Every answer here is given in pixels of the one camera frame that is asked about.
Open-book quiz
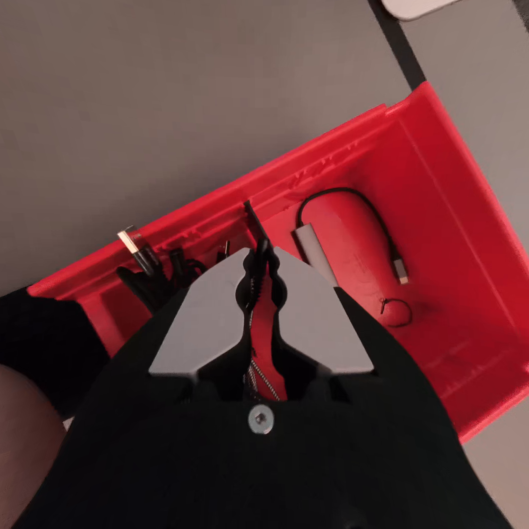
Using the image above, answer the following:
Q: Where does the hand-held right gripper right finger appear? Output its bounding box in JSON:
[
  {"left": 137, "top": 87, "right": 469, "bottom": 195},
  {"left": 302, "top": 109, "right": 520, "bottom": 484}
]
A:
[{"left": 271, "top": 247, "right": 374, "bottom": 377}]

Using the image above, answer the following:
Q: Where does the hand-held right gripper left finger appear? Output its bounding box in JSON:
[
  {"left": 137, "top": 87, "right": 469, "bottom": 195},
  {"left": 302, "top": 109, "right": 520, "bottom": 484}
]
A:
[{"left": 148, "top": 248, "right": 253, "bottom": 379}]

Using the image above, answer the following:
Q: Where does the silver usb hub with cable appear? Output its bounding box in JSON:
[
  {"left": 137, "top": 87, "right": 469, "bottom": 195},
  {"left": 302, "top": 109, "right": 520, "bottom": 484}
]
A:
[{"left": 293, "top": 187, "right": 410, "bottom": 287}]

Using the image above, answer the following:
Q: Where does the black white braided usb-c cable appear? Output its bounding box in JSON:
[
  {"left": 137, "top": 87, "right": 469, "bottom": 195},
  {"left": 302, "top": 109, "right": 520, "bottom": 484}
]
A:
[{"left": 243, "top": 357, "right": 282, "bottom": 401}]

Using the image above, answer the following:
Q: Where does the thin black cable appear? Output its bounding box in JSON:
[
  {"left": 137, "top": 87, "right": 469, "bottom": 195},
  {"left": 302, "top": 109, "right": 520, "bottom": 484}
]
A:
[{"left": 116, "top": 225, "right": 274, "bottom": 315}]

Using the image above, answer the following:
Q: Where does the red plastic bin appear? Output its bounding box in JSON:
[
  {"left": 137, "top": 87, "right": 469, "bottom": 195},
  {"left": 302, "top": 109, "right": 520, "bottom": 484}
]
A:
[{"left": 27, "top": 80, "right": 529, "bottom": 445}]

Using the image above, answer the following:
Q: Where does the black twist tie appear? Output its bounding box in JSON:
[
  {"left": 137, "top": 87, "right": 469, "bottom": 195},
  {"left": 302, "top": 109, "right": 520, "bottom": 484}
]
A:
[{"left": 379, "top": 298, "right": 413, "bottom": 328}]

